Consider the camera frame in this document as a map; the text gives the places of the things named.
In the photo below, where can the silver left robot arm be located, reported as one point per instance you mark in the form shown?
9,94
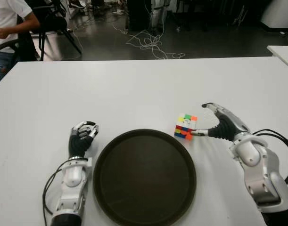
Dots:
73,179

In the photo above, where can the white cabinet with black base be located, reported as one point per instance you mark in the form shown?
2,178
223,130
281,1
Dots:
280,14

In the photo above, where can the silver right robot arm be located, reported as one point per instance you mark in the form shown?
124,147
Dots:
264,174

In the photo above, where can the white power strip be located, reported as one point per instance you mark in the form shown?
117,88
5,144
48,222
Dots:
117,11

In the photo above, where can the person in white shirt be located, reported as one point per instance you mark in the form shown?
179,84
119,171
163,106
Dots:
7,14

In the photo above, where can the black stool with splayed legs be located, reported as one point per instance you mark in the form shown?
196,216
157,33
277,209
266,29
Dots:
54,22

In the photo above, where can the dark brown round plate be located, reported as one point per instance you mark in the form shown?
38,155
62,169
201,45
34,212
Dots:
143,179

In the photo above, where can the multicolour Rubik's cube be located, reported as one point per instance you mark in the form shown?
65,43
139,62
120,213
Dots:
185,128

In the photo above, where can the black office chair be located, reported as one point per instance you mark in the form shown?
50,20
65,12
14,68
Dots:
26,47

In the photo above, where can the tall black cabinet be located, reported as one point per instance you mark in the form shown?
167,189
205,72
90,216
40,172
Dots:
137,16

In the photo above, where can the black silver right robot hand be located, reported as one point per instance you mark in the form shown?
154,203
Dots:
225,128

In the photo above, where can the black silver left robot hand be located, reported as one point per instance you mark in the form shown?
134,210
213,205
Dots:
79,144

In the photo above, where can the white side table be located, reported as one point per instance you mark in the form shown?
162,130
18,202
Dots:
284,54

